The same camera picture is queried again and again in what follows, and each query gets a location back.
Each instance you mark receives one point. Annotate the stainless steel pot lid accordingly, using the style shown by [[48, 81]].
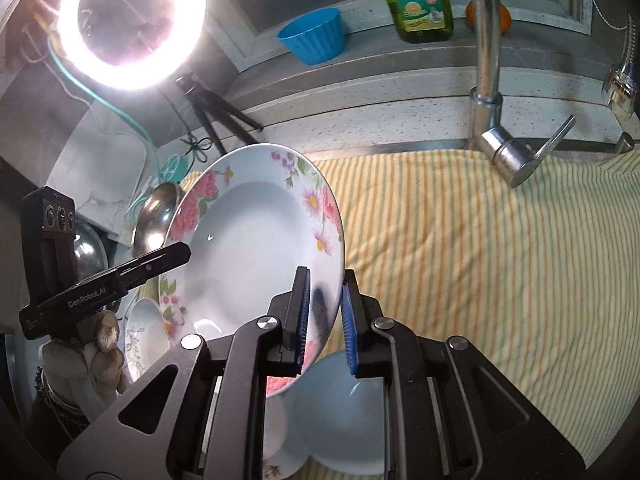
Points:
[[90, 252]]

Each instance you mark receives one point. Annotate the green dish soap bottle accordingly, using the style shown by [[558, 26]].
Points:
[[417, 5]]

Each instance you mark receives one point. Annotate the chrome kitchen faucet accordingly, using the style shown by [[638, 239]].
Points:
[[487, 60]]

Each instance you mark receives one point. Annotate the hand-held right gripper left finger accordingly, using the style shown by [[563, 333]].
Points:
[[302, 316]]

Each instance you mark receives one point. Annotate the light blue bowl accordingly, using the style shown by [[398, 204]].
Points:
[[345, 425]]

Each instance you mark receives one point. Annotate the orange fruit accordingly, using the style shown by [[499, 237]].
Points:
[[505, 17]]

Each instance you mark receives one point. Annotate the white bowl with floral print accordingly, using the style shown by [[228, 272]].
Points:
[[147, 340]]

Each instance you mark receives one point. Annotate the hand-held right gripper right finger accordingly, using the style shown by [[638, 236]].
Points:
[[348, 330]]

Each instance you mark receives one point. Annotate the yellow striped towel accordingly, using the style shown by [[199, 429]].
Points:
[[475, 260]]

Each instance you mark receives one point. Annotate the white plate with floral rim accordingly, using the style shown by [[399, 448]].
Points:
[[275, 435]]

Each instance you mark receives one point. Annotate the chrome pull-out spray head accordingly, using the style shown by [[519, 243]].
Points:
[[620, 85]]

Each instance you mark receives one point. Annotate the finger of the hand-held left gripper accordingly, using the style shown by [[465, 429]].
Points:
[[155, 262]]

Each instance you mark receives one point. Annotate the small chrome sink fitting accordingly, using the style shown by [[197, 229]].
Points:
[[627, 142]]

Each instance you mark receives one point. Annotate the stainless steel bowl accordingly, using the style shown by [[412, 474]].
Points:
[[152, 220]]

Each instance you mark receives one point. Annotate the large pink floral plate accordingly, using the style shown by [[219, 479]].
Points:
[[250, 240]]

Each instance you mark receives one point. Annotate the black tripod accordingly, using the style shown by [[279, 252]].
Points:
[[200, 105]]

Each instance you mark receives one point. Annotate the person's left hand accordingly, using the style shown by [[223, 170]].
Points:
[[95, 360]]

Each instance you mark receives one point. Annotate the blue fluted plastic cup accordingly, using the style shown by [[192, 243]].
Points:
[[312, 37]]

